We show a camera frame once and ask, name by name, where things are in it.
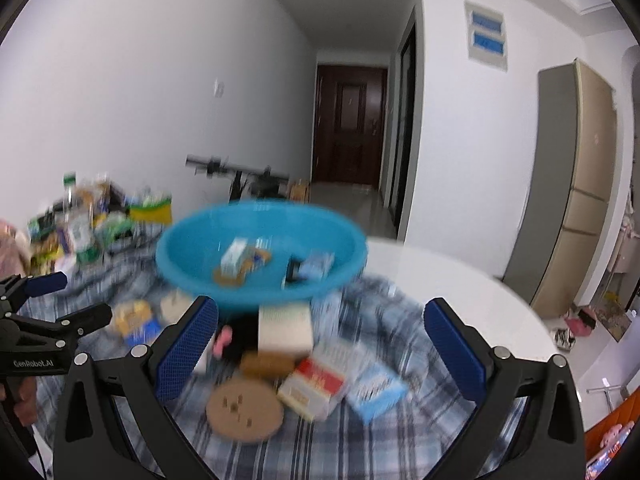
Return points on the cream box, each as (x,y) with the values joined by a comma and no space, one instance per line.
(285,330)

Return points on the white light switch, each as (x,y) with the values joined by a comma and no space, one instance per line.
(219,88)

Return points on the red white box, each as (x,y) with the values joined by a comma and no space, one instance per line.
(312,387)

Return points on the blue white box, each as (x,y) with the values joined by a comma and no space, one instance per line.
(375,392)

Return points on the framed picture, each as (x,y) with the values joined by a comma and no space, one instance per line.
(612,312)

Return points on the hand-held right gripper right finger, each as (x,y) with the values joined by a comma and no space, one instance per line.
(456,355)

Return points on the blue plaid shirt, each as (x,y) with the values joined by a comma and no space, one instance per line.
(325,450)

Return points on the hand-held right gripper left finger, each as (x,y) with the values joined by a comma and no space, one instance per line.
(186,347)

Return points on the pink hair clip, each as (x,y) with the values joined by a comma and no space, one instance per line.
(222,341)

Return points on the white lotion bottle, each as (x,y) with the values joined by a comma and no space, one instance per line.
(175,307)

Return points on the small orange blue packet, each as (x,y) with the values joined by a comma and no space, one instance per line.
(261,257)

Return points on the dark glass sliding door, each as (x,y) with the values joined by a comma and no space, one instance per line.
(406,135)

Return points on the white wall panel blue windows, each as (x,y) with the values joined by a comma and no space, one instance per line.
(486,35)

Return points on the blue plastic basin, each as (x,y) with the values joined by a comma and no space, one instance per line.
(200,240)

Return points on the clear water bottle green label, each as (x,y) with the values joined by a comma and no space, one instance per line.
(80,235)

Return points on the brown cardboard box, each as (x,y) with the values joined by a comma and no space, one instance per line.
(300,191)

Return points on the yellow blue box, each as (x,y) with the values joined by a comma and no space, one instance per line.
(134,320)

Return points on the black cloth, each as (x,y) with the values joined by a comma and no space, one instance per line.
(242,332)

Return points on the lit screen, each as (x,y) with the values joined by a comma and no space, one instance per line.
(607,462)

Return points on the person's left hand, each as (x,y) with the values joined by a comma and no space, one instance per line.
(25,400)

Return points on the pile of snack packets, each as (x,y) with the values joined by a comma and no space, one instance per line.
(47,240)

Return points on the pink blanket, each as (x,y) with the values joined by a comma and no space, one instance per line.
(12,252)

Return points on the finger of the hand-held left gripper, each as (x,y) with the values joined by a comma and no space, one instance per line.
(85,317)
(45,284)

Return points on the grey white box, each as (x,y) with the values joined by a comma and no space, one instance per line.
(337,352)

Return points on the pink slippers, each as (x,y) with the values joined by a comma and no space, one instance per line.
(581,326)

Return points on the yellow green packet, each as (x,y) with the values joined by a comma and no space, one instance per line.
(150,210)

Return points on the orange seat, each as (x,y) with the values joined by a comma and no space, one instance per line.
(607,410)

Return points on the gold grey refrigerator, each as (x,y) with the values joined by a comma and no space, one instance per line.
(565,185)

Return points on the dark brown entrance door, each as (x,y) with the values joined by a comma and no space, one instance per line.
(350,130)

